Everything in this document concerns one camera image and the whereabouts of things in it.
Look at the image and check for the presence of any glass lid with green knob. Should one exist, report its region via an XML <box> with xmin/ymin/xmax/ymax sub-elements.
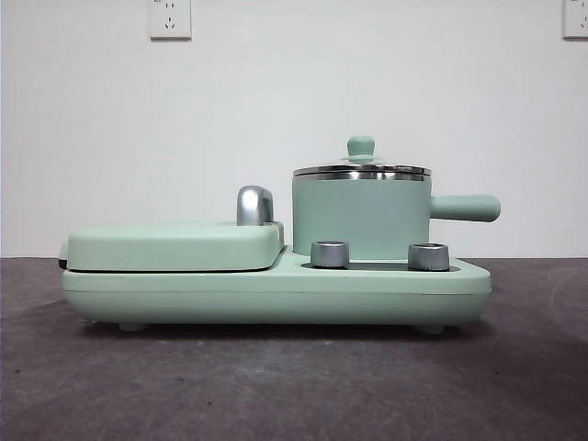
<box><xmin>293</xmin><ymin>135</ymin><xmax>433</xmax><ymax>179</ymax></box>

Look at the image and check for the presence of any mint green steamer pot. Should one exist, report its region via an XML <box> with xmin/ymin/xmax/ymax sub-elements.
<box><xmin>291</xmin><ymin>175</ymin><xmax>502</xmax><ymax>258</ymax></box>

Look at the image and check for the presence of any silver control knob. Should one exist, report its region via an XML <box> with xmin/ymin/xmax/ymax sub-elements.
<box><xmin>407</xmin><ymin>242</ymin><xmax>450</xmax><ymax>271</ymax></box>
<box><xmin>310</xmin><ymin>239</ymin><xmax>351</xmax><ymax>268</ymax></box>

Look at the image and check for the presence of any mint green breakfast machine base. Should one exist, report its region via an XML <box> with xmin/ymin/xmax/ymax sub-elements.
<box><xmin>62</xmin><ymin>245</ymin><xmax>492</xmax><ymax>333</ymax></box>

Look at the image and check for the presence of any mint green griddle cover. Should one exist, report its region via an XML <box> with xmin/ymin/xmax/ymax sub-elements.
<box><xmin>58</xmin><ymin>220</ymin><xmax>286</xmax><ymax>272</ymax></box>

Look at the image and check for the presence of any chrome griddle cover handle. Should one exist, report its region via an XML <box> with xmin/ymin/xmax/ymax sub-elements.
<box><xmin>236</xmin><ymin>185</ymin><xmax>276</xmax><ymax>227</ymax></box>

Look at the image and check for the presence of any white wall socket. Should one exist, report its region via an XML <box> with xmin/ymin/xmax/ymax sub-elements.
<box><xmin>562</xmin><ymin>0</ymin><xmax>588</xmax><ymax>40</ymax></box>
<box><xmin>149</xmin><ymin>0</ymin><xmax>193</xmax><ymax>40</ymax></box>

